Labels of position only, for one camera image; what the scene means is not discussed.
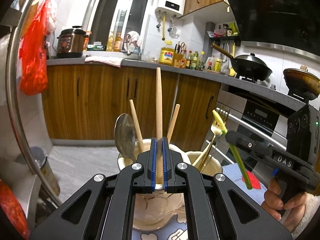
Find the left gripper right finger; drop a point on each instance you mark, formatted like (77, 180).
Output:
(207, 199)

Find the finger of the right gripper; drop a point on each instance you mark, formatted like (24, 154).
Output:
(247, 144)
(263, 155)

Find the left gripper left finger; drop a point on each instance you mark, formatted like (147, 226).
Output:
(103, 207)

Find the large steel spoon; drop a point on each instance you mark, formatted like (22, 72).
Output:
(125, 136)

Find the gold fork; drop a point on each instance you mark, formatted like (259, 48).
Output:
(223, 112)

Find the wooden kitchen cabinets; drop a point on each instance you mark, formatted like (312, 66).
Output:
(83, 101)

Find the person right hand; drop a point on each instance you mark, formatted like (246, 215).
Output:
(273, 204)

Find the blue cartoon cloth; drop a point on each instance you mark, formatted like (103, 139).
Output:
(200, 209)

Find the built-in oven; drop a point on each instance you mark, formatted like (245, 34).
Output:
(256, 117)

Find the trash bin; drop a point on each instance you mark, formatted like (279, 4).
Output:
(42, 161)

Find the black wok with lid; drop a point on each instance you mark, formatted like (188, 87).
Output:
(248, 66)

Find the brown wok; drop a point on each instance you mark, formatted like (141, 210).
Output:
(302, 84)

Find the red plastic bag lower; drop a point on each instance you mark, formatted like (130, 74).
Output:
(13, 211)

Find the knife block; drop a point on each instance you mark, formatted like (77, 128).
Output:
(180, 55)

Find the yellow oil jug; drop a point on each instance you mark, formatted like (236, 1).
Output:
(166, 56)

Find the black range hood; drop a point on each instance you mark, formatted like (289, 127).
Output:
(291, 23)

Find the white towel on counter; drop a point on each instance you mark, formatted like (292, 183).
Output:
(113, 61)

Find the cooking oil bottle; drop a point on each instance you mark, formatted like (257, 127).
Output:
(118, 43)
(110, 41)

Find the electric pressure cooker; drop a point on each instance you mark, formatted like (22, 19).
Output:
(71, 42)

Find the red plastic bag hanging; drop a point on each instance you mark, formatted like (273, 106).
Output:
(33, 51)

